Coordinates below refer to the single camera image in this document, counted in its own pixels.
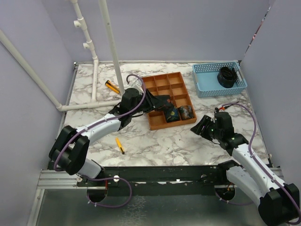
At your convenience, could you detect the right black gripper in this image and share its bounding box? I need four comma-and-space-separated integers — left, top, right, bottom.
191, 114, 222, 141

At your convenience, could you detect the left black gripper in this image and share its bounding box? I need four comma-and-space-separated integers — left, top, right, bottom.
130, 89, 165, 116

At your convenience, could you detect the black orange floral tie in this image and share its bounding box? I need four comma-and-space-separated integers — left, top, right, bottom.
154, 95, 174, 112

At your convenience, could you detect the orange wooden compartment tray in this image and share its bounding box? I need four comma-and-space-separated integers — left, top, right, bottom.
143, 72, 197, 130

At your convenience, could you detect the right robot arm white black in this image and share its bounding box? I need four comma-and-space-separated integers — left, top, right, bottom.
191, 112, 301, 226

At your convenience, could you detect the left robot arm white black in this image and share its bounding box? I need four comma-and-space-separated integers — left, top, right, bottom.
49, 88, 166, 186

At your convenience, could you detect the rolled brown floral tie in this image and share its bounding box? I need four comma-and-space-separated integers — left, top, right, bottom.
178, 105, 194, 120

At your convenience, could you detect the rolled navy yellow tie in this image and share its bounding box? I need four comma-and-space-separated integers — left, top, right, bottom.
164, 106, 180, 123

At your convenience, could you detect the yellow utility knife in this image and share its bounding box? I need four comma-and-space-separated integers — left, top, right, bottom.
105, 80, 120, 94

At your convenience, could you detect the small yellow black cutter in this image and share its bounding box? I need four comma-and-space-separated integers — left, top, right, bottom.
115, 138, 125, 154

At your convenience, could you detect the light blue plastic basket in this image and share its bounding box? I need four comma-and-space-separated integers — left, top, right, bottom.
192, 61, 247, 98

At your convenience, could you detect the rolled black tie in basket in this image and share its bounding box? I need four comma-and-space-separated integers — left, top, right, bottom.
217, 66, 238, 89

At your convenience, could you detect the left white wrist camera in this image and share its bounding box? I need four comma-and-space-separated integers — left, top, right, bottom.
129, 80, 143, 93

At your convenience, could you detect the orange handled screwdriver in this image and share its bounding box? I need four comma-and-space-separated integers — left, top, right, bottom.
218, 101, 239, 111

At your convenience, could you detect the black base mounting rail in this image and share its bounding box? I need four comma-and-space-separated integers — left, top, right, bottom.
75, 163, 236, 200

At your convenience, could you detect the white PVC pipe frame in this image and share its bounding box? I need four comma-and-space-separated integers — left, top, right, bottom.
0, 0, 125, 112

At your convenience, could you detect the aluminium extrusion rail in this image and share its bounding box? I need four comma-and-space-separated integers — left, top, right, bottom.
37, 170, 105, 190

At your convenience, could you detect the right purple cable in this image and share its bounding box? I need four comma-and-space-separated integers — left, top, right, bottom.
215, 102, 301, 225

